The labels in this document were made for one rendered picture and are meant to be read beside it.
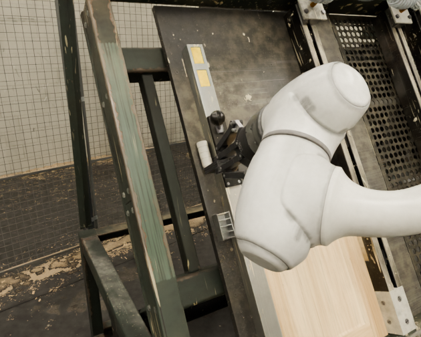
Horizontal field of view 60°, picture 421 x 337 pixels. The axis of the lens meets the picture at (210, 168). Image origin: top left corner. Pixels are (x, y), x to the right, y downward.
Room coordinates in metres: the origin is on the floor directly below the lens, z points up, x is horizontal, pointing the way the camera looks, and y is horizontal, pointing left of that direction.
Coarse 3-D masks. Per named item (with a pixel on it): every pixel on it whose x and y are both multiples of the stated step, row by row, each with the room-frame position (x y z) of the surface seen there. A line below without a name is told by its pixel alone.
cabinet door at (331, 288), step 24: (336, 240) 0.98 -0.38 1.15; (312, 264) 0.90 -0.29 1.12; (336, 264) 0.93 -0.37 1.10; (360, 264) 0.96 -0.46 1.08; (288, 288) 0.84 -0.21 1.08; (312, 288) 0.86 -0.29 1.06; (336, 288) 0.89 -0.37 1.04; (360, 288) 0.92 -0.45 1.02; (288, 312) 0.80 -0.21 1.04; (312, 312) 0.83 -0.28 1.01; (336, 312) 0.85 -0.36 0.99; (360, 312) 0.88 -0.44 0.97; (288, 336) 0.76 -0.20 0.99; (312, 336) 0.79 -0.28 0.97; (336, 336) 0.81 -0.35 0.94; (360, 336) 0.84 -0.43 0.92
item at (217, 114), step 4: (212, 112) 0.88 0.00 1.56; (216, 112) 0.87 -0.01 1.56; (220, 112) 0.87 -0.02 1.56; (212, 116) 0.87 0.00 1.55; (216, 116) 0.86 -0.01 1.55; (220, 116) 0.86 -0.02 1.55; (224, 116) 0.87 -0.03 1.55; (212, 120) 0.87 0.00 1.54; (216, 120) 0.86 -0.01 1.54; (220, 120) 0.86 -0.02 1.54; (224, 120) 0.87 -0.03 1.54; (216, 124) 0.87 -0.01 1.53; (220, 124) 0.87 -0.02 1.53; (216, 128) 0.97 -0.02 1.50; (220, 128) 0.96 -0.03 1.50; (220, 132) 0.96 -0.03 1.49
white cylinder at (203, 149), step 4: (204, 140) 0.96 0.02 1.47; (196, 144) 0.96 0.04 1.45; (200, 144) 0.95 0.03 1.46; (204, 144) 0.95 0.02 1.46; (200, 148) 0.95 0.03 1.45; (204, 148) 0.94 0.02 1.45; (208, 148) 0.95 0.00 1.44; (200, 152) 0.94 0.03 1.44; (204, 152) 0.94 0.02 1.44; (208, 152) 0.94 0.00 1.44; (200, 156) 0.94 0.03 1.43; (204, 156) 0.93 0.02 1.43; (208, 156) 0.94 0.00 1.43; (204, 160) 0.93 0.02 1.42; (208, 160) 0.93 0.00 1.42; (212, 160) 0.94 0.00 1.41; (204, 164) 0.93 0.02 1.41; (208, 164) 0.93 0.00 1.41
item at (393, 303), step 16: (304, 0) 1.30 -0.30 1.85; (288, 16) 1.35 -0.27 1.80; (304, 16) 1.26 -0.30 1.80; (320, 16) 1.29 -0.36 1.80; (288, 32) 1.35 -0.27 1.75; (304, 32) 1.28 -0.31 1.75; (304, 48) 1.28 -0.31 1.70; (320, 48) 1.27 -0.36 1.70; (304, 64) 1.27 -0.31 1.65; (320, 64) 1.26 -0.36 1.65; (352, 144) 1.12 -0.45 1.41; (336, 160) 1.11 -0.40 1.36; (352, 160) 1.11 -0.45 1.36; (352, 176) 1.06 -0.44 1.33; (368, 240) 0.98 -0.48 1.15; (384, 240) 0.98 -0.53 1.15; (368, 256) 0.97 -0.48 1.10; (384, 256) 0.96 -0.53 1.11; (368, 272) 0.96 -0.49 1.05; (384, 272) 0.92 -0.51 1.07; (384, 288) 0.91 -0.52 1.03; (400, 288) 0.92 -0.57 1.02; (384, 304) 0.90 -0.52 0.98; (400, 304) 0.89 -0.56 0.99; (384, 320) 0.89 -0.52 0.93; (400, 320) 0.86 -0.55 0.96
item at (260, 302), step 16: (192, 64) 1.06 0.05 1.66; (192, 80) 1.05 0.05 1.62; (208, 96) 1.02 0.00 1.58; (208, 112) 1.00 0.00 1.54; (208, 128) 0.97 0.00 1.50; (208, 144) 0.97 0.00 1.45; (224, 192) 0.90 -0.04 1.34; (224, 208) 0.90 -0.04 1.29; (240, 256) 0.83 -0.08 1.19; (256, 272) 0.80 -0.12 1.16; (256, 288) 0.78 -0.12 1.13; (256, 304) 0.76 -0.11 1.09; (272, 304) 0.77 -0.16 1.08; (256, 320) 0.76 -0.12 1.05; (272, 320) 0.75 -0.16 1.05; (272, 336) 0.73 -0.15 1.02
